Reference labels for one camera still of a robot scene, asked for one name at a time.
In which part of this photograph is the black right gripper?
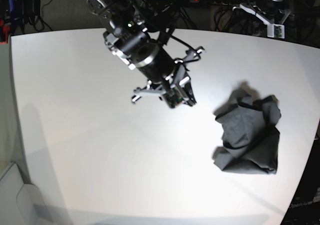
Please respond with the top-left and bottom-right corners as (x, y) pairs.
(146, 59), (197, 107)

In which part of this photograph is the blue tool handle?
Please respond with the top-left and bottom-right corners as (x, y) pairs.
(8, 0), (15, 20)

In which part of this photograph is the grey tray corner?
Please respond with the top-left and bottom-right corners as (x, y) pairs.
(0, 162), (47, 225)

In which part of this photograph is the red clamp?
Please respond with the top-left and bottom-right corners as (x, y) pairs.
(0, 18), (11, 44)

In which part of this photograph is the dark grey t-shirt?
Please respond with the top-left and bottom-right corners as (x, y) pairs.
(212, 82), (282, 175)

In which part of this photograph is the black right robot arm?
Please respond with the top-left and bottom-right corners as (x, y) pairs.
(85, 0), (205, 109)

